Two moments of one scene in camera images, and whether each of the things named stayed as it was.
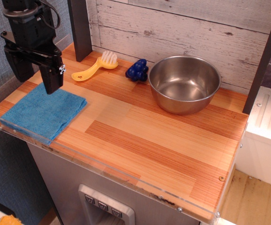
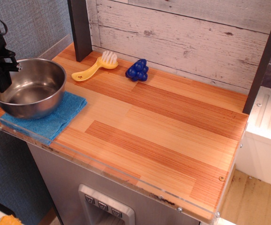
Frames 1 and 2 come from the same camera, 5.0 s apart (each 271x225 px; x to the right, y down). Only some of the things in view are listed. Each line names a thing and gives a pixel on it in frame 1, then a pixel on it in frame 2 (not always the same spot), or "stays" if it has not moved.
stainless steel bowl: [183, 85] to [35, 89]
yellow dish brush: [107, 60] stays
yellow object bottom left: [9, 220] stays
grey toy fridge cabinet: [81, 197] stays
